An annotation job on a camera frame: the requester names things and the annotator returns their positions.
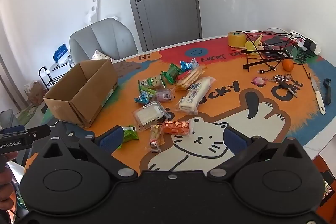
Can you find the green floor mat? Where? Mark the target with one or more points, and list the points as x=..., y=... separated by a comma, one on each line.
x=27, y=113

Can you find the yellow tape roll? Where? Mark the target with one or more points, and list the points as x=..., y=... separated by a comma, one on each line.
x=236, y=40

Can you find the green white biscuit packet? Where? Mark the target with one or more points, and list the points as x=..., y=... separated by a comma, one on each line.
x=151, y=82

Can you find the small brown cardboard box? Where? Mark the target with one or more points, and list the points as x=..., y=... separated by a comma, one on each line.
x=35, y=94

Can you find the dark green snack packet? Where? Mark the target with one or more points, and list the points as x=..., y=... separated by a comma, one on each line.
x=172, y=73

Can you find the black shoe rack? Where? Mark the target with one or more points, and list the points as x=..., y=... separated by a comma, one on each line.
x=44, y=77

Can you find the white square cake packet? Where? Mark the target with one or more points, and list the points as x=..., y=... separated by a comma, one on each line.
x=149, y=115

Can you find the long white bread packet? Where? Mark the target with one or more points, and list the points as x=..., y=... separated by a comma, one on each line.
x=195, y=95

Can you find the red snack packet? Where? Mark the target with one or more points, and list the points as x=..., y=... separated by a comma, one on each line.
x=181, y=77

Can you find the light green snack packet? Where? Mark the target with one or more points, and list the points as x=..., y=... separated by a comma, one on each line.
x=130, y=134

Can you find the bunch of keys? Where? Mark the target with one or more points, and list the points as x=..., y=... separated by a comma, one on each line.
x=284, y=82

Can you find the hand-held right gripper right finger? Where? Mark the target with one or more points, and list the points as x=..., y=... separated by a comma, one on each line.
x=235, y=141

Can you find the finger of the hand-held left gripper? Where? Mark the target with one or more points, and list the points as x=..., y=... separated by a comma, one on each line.
x=36, y=131

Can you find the printed cat table mat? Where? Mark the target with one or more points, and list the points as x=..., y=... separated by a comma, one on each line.
x=223, y=108

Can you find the yellow plastic clip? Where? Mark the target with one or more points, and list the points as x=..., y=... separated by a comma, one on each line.
x=250, y=46

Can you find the white power strip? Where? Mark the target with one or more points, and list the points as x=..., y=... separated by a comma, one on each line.
x=313, y=52

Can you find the person's left hand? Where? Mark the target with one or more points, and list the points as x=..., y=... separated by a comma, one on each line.
x=5, y=192

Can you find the slim sausage stick packet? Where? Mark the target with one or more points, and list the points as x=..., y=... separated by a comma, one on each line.
x=155, y=138

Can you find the clear cracker packet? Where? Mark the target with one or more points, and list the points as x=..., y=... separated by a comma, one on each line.
x=190, y=78

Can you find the black power adapter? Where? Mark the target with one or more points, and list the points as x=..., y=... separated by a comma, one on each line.
x=310, y=44

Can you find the white foam board with holes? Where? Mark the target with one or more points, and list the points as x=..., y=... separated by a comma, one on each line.
x=94, y=5

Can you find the orange chair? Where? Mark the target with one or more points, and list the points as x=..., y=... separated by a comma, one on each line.
x=319, y=165

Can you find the grey chair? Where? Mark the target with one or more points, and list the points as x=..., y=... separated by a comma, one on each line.
x=102, y=37

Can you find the dotted white cushion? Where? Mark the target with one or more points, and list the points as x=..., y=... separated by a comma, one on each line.
x=101, y=55

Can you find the blue snack packet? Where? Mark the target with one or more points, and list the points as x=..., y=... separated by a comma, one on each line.
x=188, y=64
x=143, y=97

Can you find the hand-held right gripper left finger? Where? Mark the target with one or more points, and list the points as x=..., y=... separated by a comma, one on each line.
x=113, y=138

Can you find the orange tangerine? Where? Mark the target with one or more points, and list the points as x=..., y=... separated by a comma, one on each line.
x=288, y=65

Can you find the blue white bag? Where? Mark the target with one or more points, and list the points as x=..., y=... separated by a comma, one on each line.
x=60, y=53

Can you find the grey cabinet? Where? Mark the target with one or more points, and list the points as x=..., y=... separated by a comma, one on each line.
x=9, y=119

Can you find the black folding stand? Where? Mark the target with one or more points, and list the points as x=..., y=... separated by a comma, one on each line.
x=262, y=62

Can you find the black peeler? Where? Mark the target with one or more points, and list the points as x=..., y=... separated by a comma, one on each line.
x=328, y=92

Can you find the beige stick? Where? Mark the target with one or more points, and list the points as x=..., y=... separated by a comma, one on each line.
x=237, y=48

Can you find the orange snack packet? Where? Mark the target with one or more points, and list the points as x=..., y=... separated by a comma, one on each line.
x=175, y=128

